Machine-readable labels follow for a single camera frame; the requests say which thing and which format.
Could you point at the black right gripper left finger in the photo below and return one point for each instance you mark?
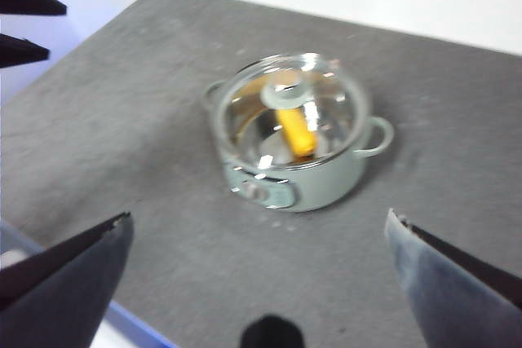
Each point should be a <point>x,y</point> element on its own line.
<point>61,295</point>

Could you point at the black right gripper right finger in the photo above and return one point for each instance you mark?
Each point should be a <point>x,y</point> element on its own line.
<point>461,303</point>

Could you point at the yellow corn cob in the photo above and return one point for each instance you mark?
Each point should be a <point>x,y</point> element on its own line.
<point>297,132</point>

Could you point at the glass lid with green knob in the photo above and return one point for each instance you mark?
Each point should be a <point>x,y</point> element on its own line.
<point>285,93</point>

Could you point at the sage green electric pot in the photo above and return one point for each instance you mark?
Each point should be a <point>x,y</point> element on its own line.
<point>326,185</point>

